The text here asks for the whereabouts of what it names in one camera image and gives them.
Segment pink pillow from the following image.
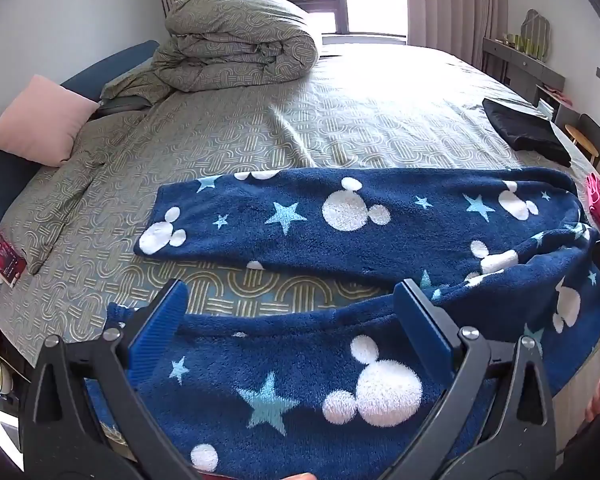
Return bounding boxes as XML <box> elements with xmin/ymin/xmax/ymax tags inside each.
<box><xmin>0</xmin><ymin>74</ymin><xmax>101</xmax><ymax>167</ymax></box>

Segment green bottles on desk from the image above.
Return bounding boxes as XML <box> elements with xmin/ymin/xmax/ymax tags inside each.
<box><xmin>502</xmin><ymin>32</ymin><xmax>544</xmax><ymax>58</ymax></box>

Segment dark grey pillow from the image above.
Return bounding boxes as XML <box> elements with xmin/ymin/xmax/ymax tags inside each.
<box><xmin>97</xmin><ymin>97</ymin><xmax>151</xmax><ymax>117</ymax></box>

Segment dark backed chair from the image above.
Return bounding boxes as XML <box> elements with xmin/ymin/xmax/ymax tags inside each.
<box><xmin>564</xmin><ymin>112</ymin><xmax>600</xmax><ymax>166</ymax></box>

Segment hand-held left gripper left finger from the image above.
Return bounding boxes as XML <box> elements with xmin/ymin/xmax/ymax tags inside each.
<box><xmin>19</xmin><ymin>279</ymin><xmax>202</xmax><ymax>480</ymax></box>

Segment blue fleece star print pants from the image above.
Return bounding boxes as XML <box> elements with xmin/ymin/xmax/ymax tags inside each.
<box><xmin>85</xmin><ymin>167</ymin><xmax>600</xmax><ymax>478</ymax></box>

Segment black folded garment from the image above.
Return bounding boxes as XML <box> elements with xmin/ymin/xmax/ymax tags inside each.
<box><xmin>482</xmin><ymin>98</ymin><xmax>572</xmax><ymax>167</ymax></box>

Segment folded patterned duvet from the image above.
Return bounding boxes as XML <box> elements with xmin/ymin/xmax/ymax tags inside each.
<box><xmin>100</xmin><ymin>0</ymin><xmax>321</xmax><ymax>102</ymax></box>

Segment grey dressing desk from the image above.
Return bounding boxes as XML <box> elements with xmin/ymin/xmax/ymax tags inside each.
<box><xmin>482</xmin><ymin>36</ymin><xmax>566</xmax><ymax>107</ymax></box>

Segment bed with patterned sheet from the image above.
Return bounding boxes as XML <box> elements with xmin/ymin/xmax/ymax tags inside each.
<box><xmin>0</xmin><ymin>42</ymin><xmax>600</xmax><ymax>376</ymax></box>

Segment red printed card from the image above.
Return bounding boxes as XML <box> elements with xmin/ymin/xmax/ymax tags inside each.
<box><xmin>0</xmin><ymin>226</ymin><xmax>27</xmax><ymax>287</ymax></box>

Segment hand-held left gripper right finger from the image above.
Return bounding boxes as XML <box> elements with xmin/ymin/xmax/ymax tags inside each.
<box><xmin>379</xmin><ymin>279</ymin><xmax>557</xmax><ymax>480</ymax></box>

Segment cloud shaped mirror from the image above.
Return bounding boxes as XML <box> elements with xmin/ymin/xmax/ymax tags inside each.
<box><xmin>522</xmin><ymin>8</ymin><xmax>556</xmax><ymax>59</ymax></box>

